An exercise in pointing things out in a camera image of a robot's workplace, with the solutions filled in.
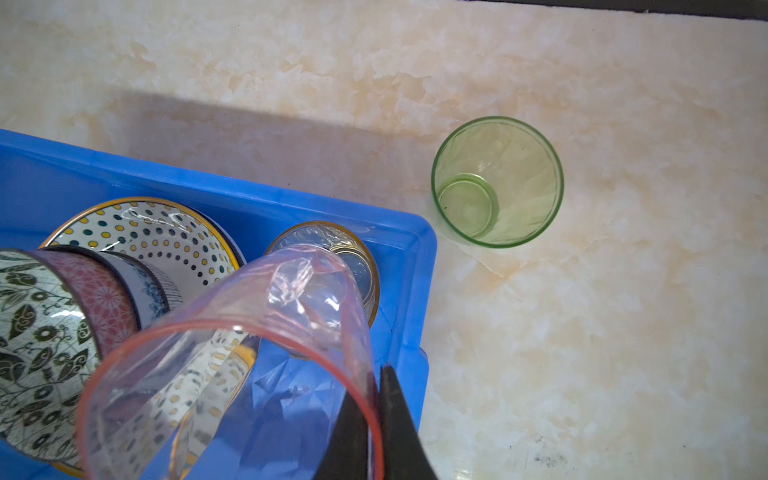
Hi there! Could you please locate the dotted plate yellow rim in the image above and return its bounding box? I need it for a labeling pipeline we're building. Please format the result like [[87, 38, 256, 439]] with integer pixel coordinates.
[[39, 196, 248, 480]]

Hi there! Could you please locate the green black patterned bowl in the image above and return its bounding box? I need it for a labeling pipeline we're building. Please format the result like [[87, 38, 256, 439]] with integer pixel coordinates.
[[1, 249, 101, 463]]

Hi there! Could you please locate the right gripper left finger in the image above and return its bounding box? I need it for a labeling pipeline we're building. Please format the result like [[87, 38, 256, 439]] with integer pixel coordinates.
[[313, 392, 375, 480]]

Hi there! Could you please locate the yellow transparent cup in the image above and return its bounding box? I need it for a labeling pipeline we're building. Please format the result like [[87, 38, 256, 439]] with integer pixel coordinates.
[[265, 220, 381, 327]]

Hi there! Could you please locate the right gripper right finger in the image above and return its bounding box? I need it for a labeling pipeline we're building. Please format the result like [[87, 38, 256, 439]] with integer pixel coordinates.
[[379, 365, 437, 480]]

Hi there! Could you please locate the blue floral ceramic bowl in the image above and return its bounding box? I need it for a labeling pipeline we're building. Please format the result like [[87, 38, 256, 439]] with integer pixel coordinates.
[[97, 252, 184, 330]]

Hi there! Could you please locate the blue plastic bin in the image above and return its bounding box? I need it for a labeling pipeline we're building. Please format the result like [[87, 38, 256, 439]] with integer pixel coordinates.
[[0, 128, 438, 480]]

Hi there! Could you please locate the green transparent cup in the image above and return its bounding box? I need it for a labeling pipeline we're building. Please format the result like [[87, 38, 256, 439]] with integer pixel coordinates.
[[430, 116, 565, 249]]

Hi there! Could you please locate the pink transparent cup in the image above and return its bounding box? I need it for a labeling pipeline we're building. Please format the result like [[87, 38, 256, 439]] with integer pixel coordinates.
[[77, 244, 384, 479]]

